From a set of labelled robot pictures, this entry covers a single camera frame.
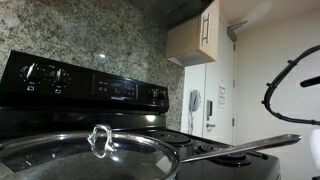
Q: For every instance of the black coil burner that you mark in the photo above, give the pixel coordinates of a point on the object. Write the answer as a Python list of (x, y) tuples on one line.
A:
[(171, 138), (230, 160)]

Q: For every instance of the black stove knob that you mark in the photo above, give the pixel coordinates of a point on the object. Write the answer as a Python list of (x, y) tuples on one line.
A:
[(153, 94), (161, 95), (30, 72), (59, 76)]

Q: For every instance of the stainless steel frying pan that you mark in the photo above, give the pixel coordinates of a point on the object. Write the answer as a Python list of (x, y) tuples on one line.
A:
[(250, 146)]

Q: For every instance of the white paper sign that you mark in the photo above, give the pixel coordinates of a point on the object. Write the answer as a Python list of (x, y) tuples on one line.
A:
[(222, 95)]

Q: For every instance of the white door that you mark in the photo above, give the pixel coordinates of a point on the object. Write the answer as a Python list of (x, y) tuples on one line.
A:
[(218, 66)]

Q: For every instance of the black electric stove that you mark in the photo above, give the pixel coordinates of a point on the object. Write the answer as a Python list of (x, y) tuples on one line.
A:
[(83, 100)]

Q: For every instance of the black door lock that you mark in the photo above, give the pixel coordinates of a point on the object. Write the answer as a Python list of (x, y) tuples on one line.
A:
[(209, 108)]

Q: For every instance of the beige wall cabinet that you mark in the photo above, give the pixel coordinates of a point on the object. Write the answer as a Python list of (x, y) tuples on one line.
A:
[(183, 40)]

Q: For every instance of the grey wall phone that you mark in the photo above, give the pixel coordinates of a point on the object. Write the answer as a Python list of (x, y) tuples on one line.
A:
[(194, 100)]

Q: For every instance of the dark range hood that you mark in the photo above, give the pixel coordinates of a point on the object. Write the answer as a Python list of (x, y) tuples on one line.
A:
[(173, 11)]

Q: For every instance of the glass pan lid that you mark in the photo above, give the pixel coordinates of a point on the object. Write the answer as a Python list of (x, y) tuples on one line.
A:
[(66, 156)]

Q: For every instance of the grey door closer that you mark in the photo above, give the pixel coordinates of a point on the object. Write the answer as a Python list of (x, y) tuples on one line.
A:
[(232, 33)]

